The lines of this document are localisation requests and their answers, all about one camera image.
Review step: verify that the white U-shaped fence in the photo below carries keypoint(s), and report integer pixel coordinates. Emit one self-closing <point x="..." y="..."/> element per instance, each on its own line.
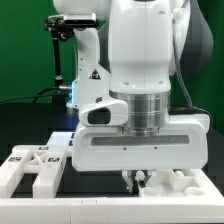
<point x="206" y="209"/>

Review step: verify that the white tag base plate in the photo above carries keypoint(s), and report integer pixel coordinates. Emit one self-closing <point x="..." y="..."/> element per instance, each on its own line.
<point x="61" y="139"/>

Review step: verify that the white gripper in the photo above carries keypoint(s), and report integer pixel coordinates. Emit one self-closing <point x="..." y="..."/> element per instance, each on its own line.
<point x="180" y="144"/>

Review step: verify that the white chair back frame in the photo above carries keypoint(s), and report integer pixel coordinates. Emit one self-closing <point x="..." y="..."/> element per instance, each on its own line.
<point x="47" y="162"/>

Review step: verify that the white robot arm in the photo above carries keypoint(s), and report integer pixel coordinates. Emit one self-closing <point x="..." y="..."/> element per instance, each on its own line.
<point x="127" y="51"/>

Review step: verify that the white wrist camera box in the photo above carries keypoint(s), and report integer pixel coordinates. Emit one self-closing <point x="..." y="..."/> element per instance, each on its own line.
<point x="105" y="111"/>

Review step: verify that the white chair seat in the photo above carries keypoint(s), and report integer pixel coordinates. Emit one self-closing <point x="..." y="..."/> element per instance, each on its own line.
<point x="169" y="183"/>

